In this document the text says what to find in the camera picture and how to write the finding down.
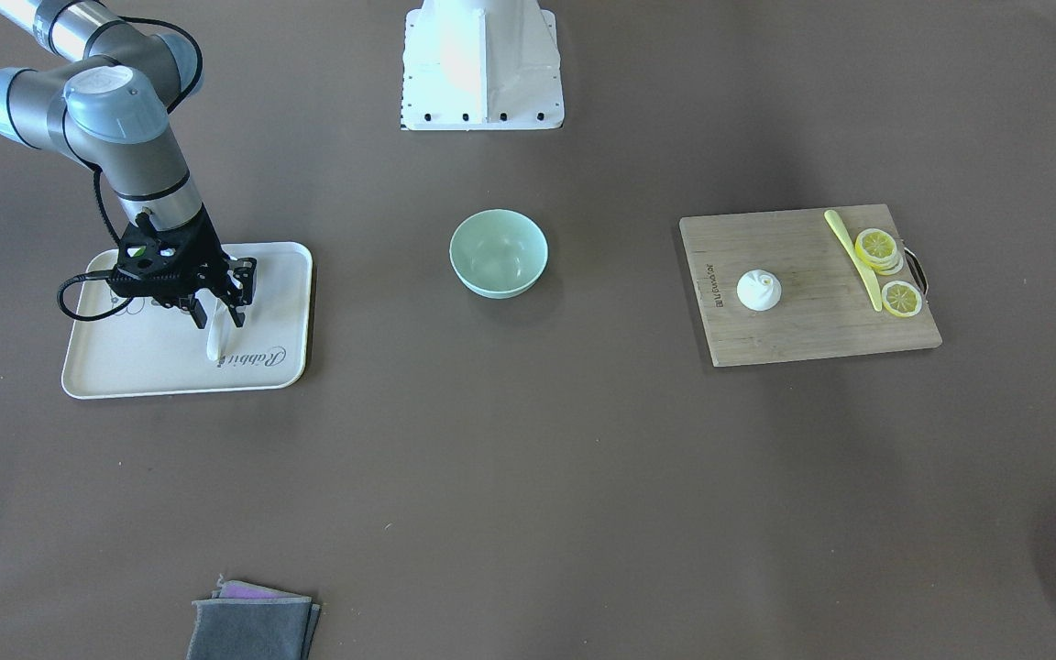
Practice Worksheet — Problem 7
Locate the white ceramic spoon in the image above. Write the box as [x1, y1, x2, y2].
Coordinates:
[205, 298, 229, 364]

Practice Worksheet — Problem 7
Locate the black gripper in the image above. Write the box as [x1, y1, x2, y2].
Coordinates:
[138, 206, 259, 329]

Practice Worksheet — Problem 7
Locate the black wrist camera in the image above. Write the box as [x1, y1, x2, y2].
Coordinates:
[55, 229, 193, 323]

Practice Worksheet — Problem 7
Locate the mint green bowl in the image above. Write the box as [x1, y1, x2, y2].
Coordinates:
[448, 209, 550, 300]

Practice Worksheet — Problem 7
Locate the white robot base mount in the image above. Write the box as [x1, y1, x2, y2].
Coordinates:
[400, 1, 566, 131]

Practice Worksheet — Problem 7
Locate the upper lemon slice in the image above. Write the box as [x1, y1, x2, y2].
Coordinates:
[854, 228, 904, 276]

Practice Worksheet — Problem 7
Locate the grey folded cloth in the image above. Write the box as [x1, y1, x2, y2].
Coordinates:
[187, 577, 322, 659]

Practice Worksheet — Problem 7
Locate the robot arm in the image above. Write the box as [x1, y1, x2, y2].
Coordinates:
[0, 1, 257, 327]

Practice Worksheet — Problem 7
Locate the wooden cutting board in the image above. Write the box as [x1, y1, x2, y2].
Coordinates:
[679, 208, 942, 367]

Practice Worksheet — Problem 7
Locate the lemon slice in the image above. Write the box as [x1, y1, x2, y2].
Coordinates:
[854, 228, 904, 276]
[881, 280, 925, 318]

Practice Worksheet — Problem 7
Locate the yellow plastic knife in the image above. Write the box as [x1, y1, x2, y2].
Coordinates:
[824, 209, 884, 312]

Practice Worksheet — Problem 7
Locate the cream rabbit tray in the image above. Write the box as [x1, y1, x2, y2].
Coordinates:
[61, 242, 314, 400]

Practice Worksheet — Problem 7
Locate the lower lemon slice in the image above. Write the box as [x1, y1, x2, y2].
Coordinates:
[881, 280, 925, 318]

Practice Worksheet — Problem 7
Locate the white steamed bun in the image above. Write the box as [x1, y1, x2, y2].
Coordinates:
[736, 269, 782, 312]

